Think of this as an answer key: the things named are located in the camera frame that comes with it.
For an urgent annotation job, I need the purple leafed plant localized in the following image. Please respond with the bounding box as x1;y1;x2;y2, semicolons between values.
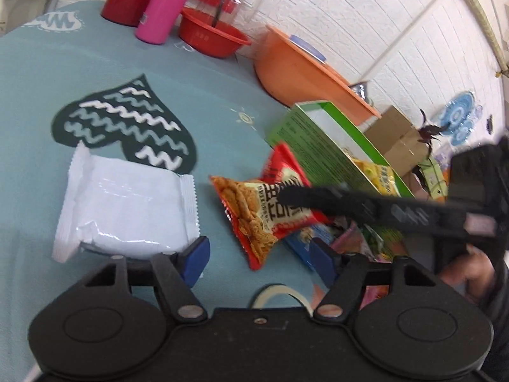
414;109;450;156

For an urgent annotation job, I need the orange plastic basin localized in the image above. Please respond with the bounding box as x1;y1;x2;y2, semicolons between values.
254;25;382;125

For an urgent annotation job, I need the white wall pipe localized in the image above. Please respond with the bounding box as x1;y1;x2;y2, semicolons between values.
360;0;470;84

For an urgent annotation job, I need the green cardboard box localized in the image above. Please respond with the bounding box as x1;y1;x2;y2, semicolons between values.
266;101;416;255

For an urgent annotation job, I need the teal printed tablecloth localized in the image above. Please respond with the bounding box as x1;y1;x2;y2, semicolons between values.
0;0;319;382

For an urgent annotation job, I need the brown cardboard box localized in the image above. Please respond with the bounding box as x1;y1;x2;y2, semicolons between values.
364;105;430;178

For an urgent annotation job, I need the medium blue decorative plate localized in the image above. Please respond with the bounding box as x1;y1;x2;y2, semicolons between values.
453;119;483;148

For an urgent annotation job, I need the green shoe box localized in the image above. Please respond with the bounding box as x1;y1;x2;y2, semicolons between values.
422;159;452;200

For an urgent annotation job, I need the pink thermos bottle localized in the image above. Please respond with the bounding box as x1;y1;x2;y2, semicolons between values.
135;0;199;45

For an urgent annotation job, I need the person's right hand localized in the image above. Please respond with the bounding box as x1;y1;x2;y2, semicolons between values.
441;246;499;300

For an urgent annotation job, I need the red cracker snack packet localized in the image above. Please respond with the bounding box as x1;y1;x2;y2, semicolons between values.
209;142;332;271

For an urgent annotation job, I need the blue plastic lid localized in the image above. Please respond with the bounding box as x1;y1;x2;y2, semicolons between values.
288;35;327;63

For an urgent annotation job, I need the yellow snack packet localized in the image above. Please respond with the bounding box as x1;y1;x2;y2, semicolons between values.
350;159;400;197

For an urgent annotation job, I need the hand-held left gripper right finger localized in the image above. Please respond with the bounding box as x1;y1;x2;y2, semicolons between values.
309;239;436;324

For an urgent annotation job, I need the red plastic basin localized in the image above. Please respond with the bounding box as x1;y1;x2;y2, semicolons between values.
178;7;252;58

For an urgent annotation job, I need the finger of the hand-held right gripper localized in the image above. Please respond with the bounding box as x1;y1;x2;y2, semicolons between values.
276;185;483;240

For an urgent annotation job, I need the blue snack packet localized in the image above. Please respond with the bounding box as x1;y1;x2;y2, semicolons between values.
284;227;338;264

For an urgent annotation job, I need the large blue decorative plate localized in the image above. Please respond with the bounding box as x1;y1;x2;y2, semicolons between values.
439;91;477;128

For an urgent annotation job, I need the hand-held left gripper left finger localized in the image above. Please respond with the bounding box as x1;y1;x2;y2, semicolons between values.
81;236;211;324

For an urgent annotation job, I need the white snack packet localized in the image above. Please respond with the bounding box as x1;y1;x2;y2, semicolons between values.
52;141;199;263

